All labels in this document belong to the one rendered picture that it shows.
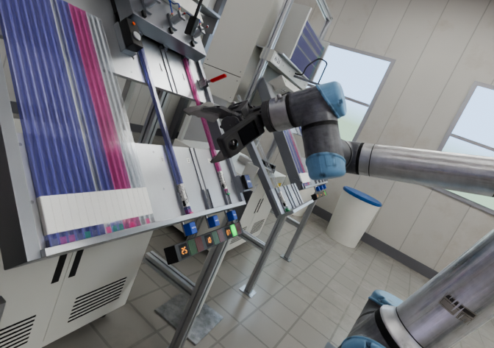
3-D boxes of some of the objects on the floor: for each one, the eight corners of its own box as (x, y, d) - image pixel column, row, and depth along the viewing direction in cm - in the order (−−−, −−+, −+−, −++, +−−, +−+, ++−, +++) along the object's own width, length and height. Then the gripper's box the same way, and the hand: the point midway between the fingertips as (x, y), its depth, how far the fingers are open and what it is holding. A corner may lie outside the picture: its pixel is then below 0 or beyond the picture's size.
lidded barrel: (362, 245, 375) (384, 202, 364) (355, 253, 334) (380, 206, 324) (327, 225, 396) (348, 185, 386) (317, 231, 356) (339, 186, 345)
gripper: (290, 141, 76) (222, 156, 84) (262, 66, 67) (190, 90, 76) (284, 160, 69) (211, 174, 78) (252, 79, 60) (174, 104, 69)
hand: (195, 138), depth 75 cm, fingers open, 14 cm apart
